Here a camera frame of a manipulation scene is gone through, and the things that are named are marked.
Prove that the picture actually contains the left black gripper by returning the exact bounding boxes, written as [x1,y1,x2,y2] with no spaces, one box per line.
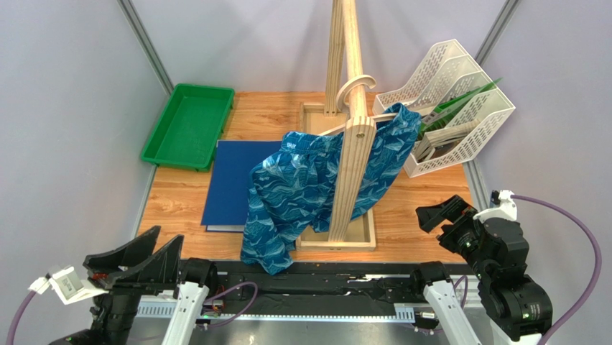
[83,224,182,345]

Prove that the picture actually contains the wooden clothes hanger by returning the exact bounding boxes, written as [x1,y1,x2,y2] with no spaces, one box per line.
[316,74,400,138]

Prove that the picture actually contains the blue patterned shorts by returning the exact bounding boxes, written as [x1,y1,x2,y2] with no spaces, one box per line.
[240,103,422,275]

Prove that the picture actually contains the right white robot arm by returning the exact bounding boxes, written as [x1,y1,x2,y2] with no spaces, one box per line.
[415,190,553,341]

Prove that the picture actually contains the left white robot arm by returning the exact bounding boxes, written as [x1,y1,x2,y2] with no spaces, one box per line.
[46,226,218,344]

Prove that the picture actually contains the wooden hanger stand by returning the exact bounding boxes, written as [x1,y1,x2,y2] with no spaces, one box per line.
[295,1,376,252]

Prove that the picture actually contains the beige hangers in rack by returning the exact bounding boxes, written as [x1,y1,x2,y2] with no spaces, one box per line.
[412,119,481,161]

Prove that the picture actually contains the green folder in rack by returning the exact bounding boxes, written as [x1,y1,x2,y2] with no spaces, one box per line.
[417,78,502,140]

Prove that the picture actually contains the white plastic file rack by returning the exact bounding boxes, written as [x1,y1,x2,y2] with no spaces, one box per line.
[373,40,515,178]

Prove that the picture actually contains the green plastic tray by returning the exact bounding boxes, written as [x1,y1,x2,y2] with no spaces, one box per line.
[141,83,235,172]

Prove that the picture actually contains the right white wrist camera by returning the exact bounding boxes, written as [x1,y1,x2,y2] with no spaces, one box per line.
[473,190,518,224]

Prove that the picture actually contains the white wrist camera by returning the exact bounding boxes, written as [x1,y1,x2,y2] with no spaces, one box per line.
[473,190,518,224]
[28,266,108,305]

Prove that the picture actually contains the blue ring binder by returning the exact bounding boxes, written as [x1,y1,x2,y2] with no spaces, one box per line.
[201,140,281,232]

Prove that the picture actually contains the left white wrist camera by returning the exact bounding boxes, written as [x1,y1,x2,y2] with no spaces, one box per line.
[28,266,108,305]

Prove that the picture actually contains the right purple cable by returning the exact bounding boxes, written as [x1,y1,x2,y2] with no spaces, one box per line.
[509,194,603,345]

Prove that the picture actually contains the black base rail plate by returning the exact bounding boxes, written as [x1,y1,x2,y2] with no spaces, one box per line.
[138,259,479,324]

